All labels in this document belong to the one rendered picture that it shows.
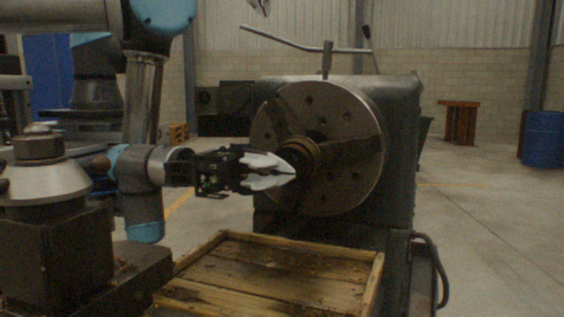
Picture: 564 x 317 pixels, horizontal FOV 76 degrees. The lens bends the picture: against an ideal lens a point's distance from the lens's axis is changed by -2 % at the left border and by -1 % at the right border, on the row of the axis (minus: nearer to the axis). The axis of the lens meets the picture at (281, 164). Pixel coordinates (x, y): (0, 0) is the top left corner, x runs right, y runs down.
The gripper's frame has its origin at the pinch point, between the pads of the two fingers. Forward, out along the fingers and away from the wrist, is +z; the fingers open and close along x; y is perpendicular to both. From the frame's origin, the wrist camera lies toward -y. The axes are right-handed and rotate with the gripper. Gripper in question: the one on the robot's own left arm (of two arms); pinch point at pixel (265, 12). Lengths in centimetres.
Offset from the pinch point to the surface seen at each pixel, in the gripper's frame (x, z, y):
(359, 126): 11.8, 30.0, -0.4
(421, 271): 6, 92, -61
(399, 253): 9, 65, -16
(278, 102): -2.5, 19.8, 3.5
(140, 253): -9, 35, 46
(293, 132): 0.1, 26.9, 7.1
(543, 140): 164, 157, -613
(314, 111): 3.4, 24.1, -0.4
